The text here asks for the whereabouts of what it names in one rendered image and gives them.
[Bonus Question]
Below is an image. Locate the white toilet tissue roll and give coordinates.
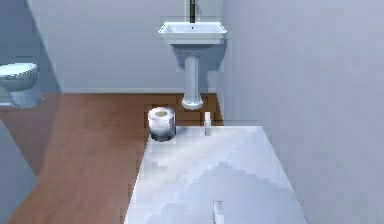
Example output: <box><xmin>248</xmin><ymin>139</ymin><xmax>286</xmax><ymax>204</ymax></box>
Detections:
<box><xmin>147</xmin><ymin>106</ymin><xmax>177</xmax><ymax>142</ymax></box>

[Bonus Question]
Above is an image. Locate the white toilet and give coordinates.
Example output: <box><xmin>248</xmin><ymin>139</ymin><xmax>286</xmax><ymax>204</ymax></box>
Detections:
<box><xmin>0</xmin><ymin>62</ymin><xmax>45</xmax><ymax>110</ymax></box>

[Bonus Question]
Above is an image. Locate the small white bottle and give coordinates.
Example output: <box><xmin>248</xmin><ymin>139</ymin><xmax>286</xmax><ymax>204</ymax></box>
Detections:
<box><xmin>203</xmin><ymin>111</ymin><xmax>213</xmax><ymax>137</ymax></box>

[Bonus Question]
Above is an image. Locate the white marble counter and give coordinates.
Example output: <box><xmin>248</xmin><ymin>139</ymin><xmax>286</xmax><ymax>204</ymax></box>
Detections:
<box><xmin>123</xmin><ymin>125</ymin><xmax>310</xmax><ymax>224</ymax></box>

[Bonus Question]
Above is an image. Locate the black sink faucet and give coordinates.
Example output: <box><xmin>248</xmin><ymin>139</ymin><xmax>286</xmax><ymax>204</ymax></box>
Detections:
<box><xmin>189</xmin><ymin>0</ymin><xmax>197</xmax><ymax>24</ymax></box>

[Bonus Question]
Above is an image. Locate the white pedestal sink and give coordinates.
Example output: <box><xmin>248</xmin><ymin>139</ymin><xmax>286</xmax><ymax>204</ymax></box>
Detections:
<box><xmin>157</xmin><ymin>21</ymin><xmax>228</xmax><ymax>111</ymax></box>

